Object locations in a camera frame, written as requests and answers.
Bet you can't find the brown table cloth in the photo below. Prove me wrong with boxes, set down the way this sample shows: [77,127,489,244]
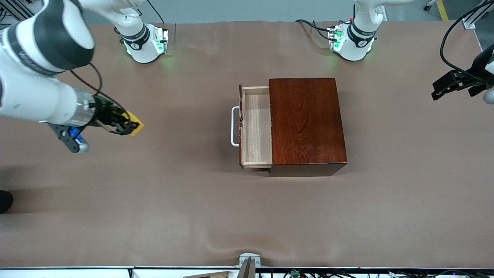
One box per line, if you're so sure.
[0,20,494,269]

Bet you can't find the black right arm base cable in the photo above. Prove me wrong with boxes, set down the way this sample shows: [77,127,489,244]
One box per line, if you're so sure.
[145,0,163,24]

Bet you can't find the grey metal clamp bracket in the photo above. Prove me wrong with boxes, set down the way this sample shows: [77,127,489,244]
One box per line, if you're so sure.
[239,253,261,278]

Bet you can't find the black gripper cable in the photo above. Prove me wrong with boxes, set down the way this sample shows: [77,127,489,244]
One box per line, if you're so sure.
[69,63,128,112]
[440,0,491,83]

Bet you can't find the wooden drawer with white handle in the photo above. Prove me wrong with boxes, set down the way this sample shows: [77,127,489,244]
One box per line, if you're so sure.
[231,85,273,169]

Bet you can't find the black rounded object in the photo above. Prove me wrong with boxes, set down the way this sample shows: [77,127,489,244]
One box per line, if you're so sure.
[0,190,14,214]

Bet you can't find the aluminium frame profile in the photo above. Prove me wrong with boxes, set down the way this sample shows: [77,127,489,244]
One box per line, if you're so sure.
[0,0,47,24]
[462,0,494,29]

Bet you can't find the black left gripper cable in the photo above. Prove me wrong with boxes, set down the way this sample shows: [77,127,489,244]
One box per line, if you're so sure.
[440,0,491,83]

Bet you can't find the brown cardboard piece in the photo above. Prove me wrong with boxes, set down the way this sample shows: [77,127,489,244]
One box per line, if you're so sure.
[183,271,230,278]

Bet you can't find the black left arm base cables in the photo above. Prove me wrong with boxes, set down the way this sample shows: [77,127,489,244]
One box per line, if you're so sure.
[295,19,334,41]

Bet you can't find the yellow block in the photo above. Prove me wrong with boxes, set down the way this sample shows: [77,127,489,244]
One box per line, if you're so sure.
[125,111,145,137]

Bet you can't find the dark brown wooden cabinet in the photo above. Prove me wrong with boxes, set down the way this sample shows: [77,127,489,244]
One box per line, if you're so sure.
[268,78,348,177]

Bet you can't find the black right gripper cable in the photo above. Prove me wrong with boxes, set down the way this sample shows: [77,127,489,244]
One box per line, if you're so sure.
[69,63,128,112]

